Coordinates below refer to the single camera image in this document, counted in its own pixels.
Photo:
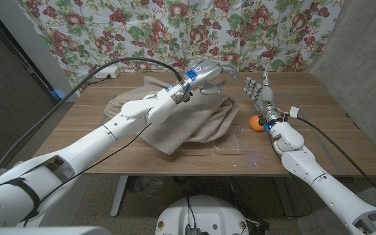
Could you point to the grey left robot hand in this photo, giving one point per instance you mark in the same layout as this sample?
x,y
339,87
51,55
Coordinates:
x,y
204,73

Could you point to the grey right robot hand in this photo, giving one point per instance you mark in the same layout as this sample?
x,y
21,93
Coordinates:
x,y
266,99

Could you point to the beige cloth towel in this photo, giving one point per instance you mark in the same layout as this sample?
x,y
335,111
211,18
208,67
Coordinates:
x,y
201,117

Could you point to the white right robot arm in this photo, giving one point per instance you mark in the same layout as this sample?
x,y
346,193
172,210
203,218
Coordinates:
x,y
302,160

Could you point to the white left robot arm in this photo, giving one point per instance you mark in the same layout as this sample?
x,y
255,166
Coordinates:
x,y
126,120

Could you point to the orange ball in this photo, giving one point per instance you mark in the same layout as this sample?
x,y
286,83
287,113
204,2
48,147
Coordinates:
x,y
255,122

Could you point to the clear plastic clamshell container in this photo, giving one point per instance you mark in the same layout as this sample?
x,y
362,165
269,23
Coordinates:
x,y
230,143

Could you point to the floral fruit print backdrop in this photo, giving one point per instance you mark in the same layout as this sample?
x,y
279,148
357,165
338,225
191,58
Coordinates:
x,y
188,32

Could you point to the white power strip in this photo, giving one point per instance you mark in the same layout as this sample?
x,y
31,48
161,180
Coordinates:
x,y
108,72

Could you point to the grey table leg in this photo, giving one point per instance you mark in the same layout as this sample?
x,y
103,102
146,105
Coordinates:
x,y
284,199

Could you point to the clear plastic bag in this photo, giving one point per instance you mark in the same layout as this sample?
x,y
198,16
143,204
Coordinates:
x,y
147,186

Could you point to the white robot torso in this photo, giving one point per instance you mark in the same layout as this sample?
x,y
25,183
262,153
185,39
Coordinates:
x,y
204,212

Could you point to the small blue object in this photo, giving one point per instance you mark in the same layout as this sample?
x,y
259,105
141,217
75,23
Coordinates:
x,y
59,94

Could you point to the white table leg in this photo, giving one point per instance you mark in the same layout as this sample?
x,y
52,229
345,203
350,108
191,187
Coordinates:
x,y
119,196

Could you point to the dark grey partition panel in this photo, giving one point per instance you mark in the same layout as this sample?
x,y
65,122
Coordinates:
x,y
5,81

